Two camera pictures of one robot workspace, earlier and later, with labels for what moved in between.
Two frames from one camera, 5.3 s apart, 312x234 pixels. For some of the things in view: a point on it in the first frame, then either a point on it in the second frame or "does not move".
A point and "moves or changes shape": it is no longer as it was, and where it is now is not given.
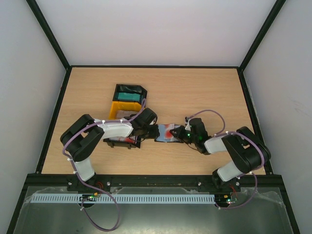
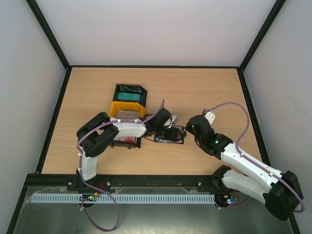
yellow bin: [123, 106] does not move
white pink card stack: [121, 114] does not move
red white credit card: [168, 127] moves or changes shape
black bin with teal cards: [128, 92] does not move
